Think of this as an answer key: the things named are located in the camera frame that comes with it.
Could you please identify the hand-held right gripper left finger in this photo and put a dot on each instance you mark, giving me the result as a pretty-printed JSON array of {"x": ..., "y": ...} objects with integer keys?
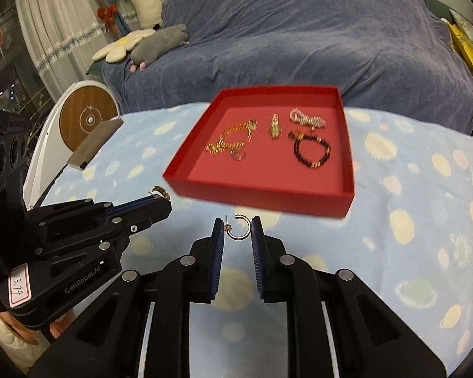
[{"x": 218, "y": 260}]

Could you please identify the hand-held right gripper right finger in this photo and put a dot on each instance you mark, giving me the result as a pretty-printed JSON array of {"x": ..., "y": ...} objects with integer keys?
[{"x": 257, "y": 260}]

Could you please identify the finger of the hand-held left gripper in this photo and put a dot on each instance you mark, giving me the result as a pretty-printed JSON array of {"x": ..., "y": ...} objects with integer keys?
[
  {"x": 134, "y": 203},
  {"x": 142, "y": 218}
]

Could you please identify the gold hoop earring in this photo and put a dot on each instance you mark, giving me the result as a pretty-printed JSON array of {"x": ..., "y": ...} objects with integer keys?
[
  {"x": 161, "y": 192},
  {"x": 240, "y": 236}
]

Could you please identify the red jewelry box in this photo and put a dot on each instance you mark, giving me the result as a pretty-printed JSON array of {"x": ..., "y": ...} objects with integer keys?
[{"x": 260, "y": 177}]

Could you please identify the gold watch band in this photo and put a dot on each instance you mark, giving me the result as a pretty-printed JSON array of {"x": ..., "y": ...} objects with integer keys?
[{"x": 275, "y": 126}]

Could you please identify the person's left hand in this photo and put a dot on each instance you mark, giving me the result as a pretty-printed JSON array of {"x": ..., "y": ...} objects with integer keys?
[{"x": 61, "y": 328}]

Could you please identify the white device with wooden disc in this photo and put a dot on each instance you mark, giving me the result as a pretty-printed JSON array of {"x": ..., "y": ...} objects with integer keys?
[{"x": 86, "y": 118}]

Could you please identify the pearl bow brooch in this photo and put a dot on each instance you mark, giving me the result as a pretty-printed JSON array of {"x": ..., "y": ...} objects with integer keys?
[{"x": 307, "y": 118}]

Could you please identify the flower shaped plush cushion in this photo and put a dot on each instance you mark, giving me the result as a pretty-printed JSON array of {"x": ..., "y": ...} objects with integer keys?
[{"x": 118, "y": 47}]

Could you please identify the light blue printed tablecloth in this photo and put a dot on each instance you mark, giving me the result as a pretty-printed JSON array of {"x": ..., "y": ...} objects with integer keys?
[{"x": 398, "y": 189}]

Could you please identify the grey plush toy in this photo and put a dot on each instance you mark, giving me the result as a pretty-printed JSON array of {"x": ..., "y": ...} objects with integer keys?
[{"x": 161, "y": 43}]

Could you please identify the white curtain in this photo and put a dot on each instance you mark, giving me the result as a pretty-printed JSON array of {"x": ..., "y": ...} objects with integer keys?
[{"x": 59, "y": 35}]

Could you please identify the blue curtain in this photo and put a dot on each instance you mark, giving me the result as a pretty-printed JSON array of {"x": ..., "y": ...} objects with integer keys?
[{"x": 118, "y": 15}]

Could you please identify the red curtain bow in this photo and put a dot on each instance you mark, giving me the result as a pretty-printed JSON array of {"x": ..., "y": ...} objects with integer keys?
[{"x": 107, "y": 15}]

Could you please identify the white sheep plush toy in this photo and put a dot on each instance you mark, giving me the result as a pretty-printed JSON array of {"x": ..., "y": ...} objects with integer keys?
[{"x": 142, "y": 0}]

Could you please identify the yellow pillow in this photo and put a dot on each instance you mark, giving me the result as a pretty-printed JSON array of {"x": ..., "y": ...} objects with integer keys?
[{"x": 471, "y": 53}]

